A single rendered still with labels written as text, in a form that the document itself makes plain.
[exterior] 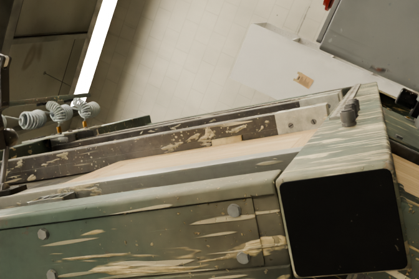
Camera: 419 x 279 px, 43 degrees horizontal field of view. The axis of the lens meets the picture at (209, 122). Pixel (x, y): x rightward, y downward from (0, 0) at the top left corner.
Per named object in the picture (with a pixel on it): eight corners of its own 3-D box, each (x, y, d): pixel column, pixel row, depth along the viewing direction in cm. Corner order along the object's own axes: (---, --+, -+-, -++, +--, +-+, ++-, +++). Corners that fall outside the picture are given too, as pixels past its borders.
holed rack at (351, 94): (344, 118, 106) (343, 115, 106) (329, 120, 107) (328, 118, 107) (361, 84, 263) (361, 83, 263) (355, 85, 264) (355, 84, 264)
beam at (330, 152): (414, 272, 52) (394, 162, 51) (292, 281, 56) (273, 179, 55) (381, 103, 261) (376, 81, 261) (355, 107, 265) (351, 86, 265)
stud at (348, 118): (356, 126, 87) (353, 108, 87) (341, 129, 88) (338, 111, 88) (357, 124, 90) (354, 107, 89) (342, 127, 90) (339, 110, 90)
